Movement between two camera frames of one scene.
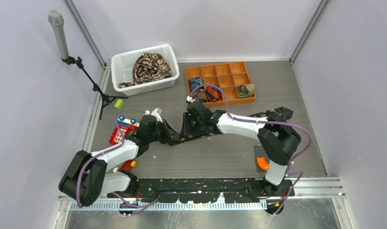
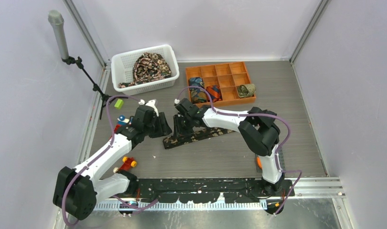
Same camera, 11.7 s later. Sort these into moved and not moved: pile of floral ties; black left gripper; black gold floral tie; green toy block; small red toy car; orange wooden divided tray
Moved: black left gripper; black gold floral tie
Not moved: green toy block; small red toy car; orange wooden divided tray; pile of floral ties
